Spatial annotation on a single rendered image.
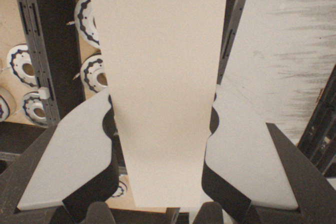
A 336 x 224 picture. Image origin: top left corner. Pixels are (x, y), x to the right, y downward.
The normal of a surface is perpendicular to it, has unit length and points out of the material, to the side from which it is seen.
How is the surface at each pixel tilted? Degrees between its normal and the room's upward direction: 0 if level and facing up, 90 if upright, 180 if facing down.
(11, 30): 0
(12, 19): 0
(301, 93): 0
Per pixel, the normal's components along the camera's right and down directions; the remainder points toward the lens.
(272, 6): 0.00, 0.51
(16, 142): 0.13, -0.85
